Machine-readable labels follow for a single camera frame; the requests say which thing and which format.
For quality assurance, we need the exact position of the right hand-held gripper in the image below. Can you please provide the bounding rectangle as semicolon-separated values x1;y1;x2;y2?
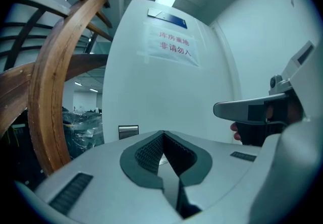
212;40;323;147

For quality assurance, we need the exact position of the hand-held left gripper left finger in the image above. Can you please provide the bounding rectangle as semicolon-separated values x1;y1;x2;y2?
15;130;178;224

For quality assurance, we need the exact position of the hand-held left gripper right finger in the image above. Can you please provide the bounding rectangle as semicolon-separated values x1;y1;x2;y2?
164;130;266;224

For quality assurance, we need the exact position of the white door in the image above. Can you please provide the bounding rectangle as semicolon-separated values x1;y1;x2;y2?
101;0;243;146

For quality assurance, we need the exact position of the paper sign with red text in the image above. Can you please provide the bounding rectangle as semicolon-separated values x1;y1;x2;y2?
137;22;202;68

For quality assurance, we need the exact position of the person's right hand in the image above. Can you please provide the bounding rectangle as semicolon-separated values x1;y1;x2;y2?
230;121;243;141

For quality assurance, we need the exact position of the plastic-wrapped goods stack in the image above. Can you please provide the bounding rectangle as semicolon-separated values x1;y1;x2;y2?
62;106;104;161

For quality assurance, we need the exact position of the wooden spiral staircase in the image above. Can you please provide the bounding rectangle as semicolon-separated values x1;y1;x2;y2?
0;0;114;177

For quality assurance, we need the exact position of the silver door lock with handle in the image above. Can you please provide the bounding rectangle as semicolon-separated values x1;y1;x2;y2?
118;125;139;141

